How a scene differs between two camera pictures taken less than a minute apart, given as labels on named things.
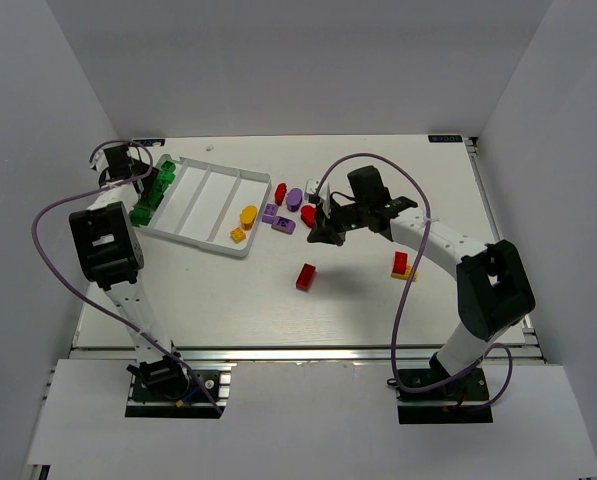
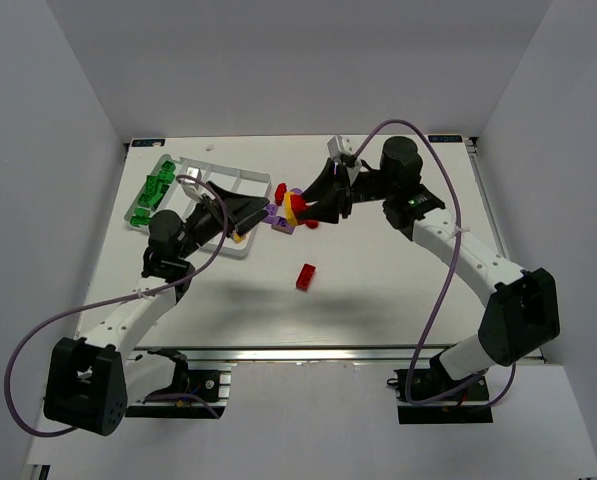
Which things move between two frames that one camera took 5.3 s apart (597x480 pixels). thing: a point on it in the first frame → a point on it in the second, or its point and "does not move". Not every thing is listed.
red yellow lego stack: x=401 y=270 → x=295 y=206
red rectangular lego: x=306 y=276 does not move
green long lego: x=168 y=166 does not move
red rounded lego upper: x=280 y=193 does not move
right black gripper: x=336 y=220 → x=346 y=187
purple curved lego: x=283 y=224 does not move
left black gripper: x=145 y=185 → x=208 y=211
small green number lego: x=167 y=177 does not move
